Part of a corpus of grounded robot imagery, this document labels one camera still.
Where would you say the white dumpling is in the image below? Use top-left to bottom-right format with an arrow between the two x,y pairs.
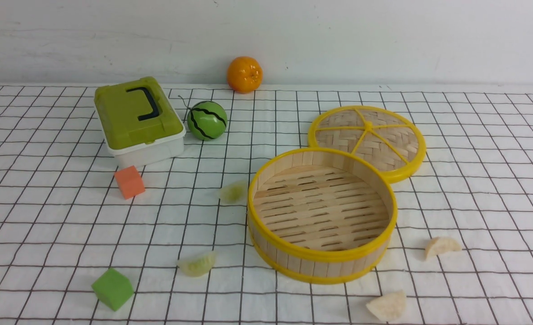
424,237 -> 462,260
366,290 -> 407,322

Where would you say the white grid tablecloth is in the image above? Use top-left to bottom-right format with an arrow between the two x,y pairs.
0,84 -> 533,325

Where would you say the green dumpling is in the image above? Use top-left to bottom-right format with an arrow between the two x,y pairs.
218,180 -> 248,204
177,251 -> 217,278

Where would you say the green toy watermelon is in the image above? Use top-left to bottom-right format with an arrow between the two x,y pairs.
186,101 -> 228,140

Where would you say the green foam cube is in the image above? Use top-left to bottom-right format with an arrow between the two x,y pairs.
91,268 -> 134,312

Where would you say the green lidded white box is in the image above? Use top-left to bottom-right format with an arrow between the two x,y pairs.
94,76 -> 186,169

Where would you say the yellow bamboo steamer tray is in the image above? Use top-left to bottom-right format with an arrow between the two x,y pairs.
247,148 -> 398,284

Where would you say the orange toy fruit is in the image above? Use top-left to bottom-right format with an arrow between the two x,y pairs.
227,56 -> 264,94

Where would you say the white dumpling bottom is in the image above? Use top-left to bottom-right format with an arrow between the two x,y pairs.
366,290 -> 407,322

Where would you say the yellow bamboo steamer lid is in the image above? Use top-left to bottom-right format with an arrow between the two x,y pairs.
307,106 -> 427,183

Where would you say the orange foam cube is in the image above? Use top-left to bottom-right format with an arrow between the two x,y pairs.
114,165 -> 145,200

